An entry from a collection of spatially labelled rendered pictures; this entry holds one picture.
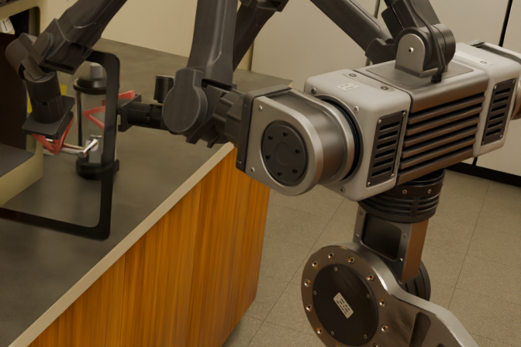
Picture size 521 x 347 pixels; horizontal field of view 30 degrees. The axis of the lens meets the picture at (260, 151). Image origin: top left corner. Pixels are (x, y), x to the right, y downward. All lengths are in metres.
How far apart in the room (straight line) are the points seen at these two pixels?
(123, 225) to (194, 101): 0.78
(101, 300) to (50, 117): 0.54
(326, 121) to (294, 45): 3.71
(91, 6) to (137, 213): 0.68
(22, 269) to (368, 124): 0.90
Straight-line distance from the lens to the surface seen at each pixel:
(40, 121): 1.82
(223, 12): 1.49
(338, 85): 1.38
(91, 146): 1.90
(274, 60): 5.09
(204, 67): 1.46
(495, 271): 4.23
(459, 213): 4.66
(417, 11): 1.48
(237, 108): 1.39
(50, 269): 2.00
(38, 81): 1.75
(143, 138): 2.61
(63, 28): 1.72
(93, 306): 2.15
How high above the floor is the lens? 1.98
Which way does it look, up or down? 24 degrees down
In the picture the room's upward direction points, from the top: 7 degrees clockwise
